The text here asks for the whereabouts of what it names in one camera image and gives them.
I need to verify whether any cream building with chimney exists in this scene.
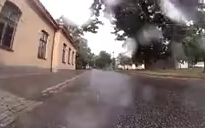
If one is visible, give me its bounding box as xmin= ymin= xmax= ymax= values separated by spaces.
xmin=0 ymin=0 xmax=79 ymax=76

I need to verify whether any roadside grass verge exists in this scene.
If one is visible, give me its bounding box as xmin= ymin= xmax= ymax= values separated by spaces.
xmin=118 ymin=67 xmax=205 ymax=80

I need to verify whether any grey cobblestone pavement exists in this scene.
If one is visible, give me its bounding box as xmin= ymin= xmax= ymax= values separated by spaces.
xmin=0 ymin=69 xmax=88 ymax=128

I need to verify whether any low white building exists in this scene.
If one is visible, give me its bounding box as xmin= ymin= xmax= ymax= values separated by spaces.
xmin=118 ymin=62 xmax=146 ymax=71
xmin=176 ymin=59 xmax=205 ymax=70

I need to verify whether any pale stone kerb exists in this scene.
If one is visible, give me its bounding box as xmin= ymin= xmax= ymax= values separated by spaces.
xmin=40 ymin=71 xmax=88 ymax=97

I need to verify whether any row of green trees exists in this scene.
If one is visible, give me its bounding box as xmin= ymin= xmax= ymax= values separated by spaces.
xmin=56 ymin=14 xmax=115 ymax=70

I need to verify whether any large dark tree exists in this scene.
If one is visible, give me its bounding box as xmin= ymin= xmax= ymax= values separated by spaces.
xmin=89 ymin=0 xmax=205 ymax=71

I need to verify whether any wet grey asphalt road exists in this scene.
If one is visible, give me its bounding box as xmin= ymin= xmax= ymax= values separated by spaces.
xmin=9 ymin=68 xmax=205 ymax=128

